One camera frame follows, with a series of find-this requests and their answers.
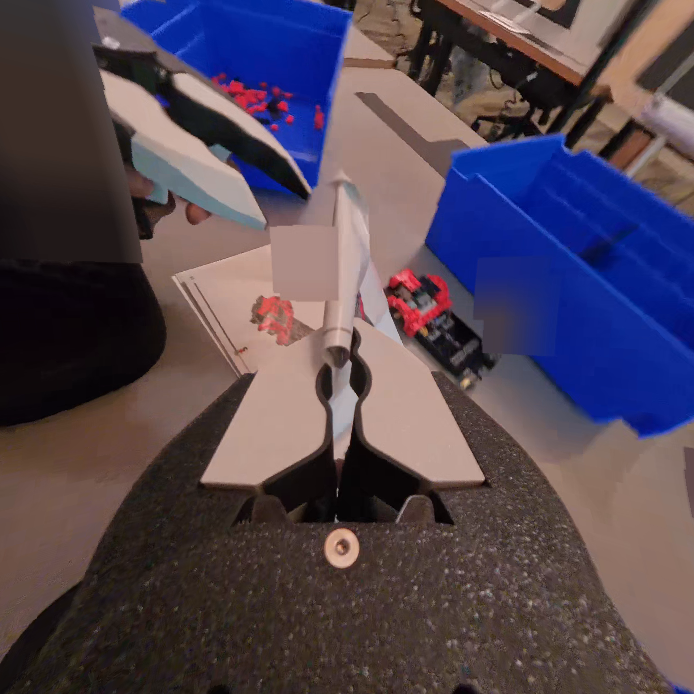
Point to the red and black lego car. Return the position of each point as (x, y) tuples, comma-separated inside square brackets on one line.
[(417, 303)]

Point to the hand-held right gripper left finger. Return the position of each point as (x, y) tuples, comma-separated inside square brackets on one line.
[(271, 434)]

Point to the person's left hand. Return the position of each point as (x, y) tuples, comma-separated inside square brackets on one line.
[(198, 214)]

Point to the pile of red lego pieces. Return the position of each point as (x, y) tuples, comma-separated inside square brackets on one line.
[(255, 100)]

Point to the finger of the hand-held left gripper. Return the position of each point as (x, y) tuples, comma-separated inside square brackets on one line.
[(184, 162), (233, 119)]

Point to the black dimpled cushion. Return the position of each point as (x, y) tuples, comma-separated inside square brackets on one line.
[(21, 650), (70, 336)]

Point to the blue divided plastic bin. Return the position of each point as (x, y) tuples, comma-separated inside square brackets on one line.
[(569, 227)]

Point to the wooden office desk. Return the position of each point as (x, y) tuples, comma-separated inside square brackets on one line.
[(520, 38)]

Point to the tilted wooden-edged black board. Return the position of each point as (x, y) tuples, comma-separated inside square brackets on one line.
[(640, 32)]

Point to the white bar lamp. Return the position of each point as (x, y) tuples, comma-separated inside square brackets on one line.
[(672, 116)]

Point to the grey tape strip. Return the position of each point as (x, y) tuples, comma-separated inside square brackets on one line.
[(423, 135)]

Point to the lego instruction booklet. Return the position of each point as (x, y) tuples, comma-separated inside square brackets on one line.
[(227, 293)]

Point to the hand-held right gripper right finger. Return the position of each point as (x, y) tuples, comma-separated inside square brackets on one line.
[(417, 434)]

